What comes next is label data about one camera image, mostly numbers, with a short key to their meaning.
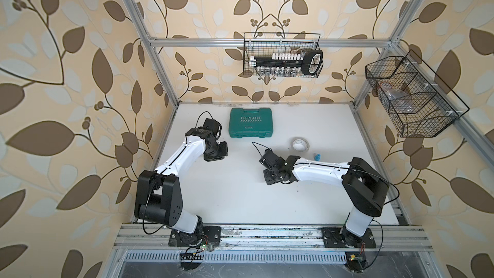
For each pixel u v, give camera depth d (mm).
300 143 1019
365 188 455
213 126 734
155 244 739
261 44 912
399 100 696
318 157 954
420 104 726
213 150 725
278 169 671
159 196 440
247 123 1052
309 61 825
